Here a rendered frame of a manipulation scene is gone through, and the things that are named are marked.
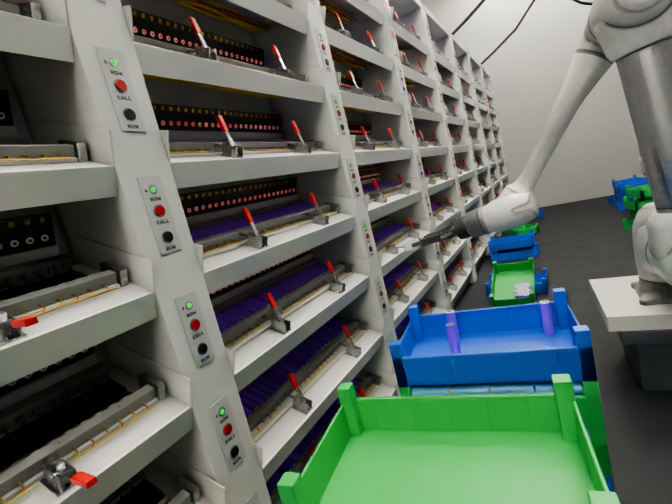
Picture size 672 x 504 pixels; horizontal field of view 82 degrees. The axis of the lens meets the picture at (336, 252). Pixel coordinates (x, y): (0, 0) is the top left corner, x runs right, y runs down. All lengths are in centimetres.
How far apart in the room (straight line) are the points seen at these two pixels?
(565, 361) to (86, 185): 73
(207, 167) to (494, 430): 63
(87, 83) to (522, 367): 76
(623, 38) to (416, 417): 92
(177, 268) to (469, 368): 50
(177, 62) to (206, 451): 67
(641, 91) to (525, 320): 60
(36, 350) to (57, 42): 41
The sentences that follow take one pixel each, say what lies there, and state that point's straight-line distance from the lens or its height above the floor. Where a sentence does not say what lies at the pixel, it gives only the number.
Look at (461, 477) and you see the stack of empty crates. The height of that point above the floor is 40.
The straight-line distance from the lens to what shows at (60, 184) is 63.
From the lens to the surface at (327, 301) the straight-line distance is 102.
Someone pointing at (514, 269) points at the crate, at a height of 12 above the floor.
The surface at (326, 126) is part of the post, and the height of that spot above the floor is 95.
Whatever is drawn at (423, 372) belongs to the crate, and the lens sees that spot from 70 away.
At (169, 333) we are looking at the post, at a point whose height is 61.
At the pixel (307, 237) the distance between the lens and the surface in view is 96.
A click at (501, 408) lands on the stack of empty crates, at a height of 44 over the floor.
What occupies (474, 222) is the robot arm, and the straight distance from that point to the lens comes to 132.
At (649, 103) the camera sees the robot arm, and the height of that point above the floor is 78.
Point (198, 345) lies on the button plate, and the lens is 70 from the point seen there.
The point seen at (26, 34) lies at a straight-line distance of 69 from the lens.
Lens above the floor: 75
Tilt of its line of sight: 8 degrees down
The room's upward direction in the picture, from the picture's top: 14 degrees counter-clockwise
